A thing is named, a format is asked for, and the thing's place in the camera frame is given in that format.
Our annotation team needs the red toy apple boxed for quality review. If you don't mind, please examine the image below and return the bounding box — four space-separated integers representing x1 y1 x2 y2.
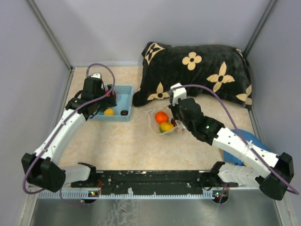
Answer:
105 89 117 99

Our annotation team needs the orange toy orange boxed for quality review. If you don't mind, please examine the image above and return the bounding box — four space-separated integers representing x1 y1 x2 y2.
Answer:
154 111 169 124

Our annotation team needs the clear dotted zip top bag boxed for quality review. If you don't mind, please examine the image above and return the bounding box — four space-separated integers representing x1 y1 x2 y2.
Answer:
145 106 185 136

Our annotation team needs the green yellow toy mango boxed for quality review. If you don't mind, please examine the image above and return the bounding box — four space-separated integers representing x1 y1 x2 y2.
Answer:
159 121 174 133

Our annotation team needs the yellow orange toy fruit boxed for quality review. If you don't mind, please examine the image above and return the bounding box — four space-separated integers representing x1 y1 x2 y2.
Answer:
103 108 115 116

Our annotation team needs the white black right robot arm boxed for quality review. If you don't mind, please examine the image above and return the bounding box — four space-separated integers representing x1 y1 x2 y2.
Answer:
169 98 294 201

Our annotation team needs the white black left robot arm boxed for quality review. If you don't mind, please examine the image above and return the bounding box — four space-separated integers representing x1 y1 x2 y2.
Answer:
21 73 114 194

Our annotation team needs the blue cloth bag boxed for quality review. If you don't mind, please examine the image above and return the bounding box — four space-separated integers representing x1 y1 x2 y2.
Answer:
222 128 271 168

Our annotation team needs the light blue plastic basket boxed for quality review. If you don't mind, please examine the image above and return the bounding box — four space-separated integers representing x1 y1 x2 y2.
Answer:
89 85 134 122

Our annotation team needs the dark red toy fruit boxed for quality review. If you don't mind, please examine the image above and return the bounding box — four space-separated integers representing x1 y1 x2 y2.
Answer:
120 110 128 116

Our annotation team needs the black pillow with cream flowers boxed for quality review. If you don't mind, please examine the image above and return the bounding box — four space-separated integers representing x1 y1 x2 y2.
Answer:
133 42 252 109

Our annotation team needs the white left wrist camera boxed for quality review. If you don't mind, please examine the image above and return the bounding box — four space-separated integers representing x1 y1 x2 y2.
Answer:
88 73 102 79

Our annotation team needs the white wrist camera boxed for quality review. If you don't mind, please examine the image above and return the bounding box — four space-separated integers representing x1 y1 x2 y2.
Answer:
88 73 102 79
168 83 187 106

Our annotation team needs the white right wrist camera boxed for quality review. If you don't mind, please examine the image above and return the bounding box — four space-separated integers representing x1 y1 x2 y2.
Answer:
168 83 187 106

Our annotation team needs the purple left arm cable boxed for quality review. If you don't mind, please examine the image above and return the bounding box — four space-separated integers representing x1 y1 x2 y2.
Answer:
22 63 116 207

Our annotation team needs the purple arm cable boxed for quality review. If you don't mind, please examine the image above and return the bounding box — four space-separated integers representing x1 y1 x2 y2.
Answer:
169 84 300 205
22 63 116 207

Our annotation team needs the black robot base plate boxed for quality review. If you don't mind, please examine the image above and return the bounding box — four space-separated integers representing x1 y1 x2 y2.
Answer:
71 170 226 195

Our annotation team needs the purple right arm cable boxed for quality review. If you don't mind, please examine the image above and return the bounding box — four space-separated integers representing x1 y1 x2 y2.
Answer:
169 84 300 205

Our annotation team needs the white slotted cable duct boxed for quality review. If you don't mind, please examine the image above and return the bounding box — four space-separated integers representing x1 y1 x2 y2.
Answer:
37 189 230 199

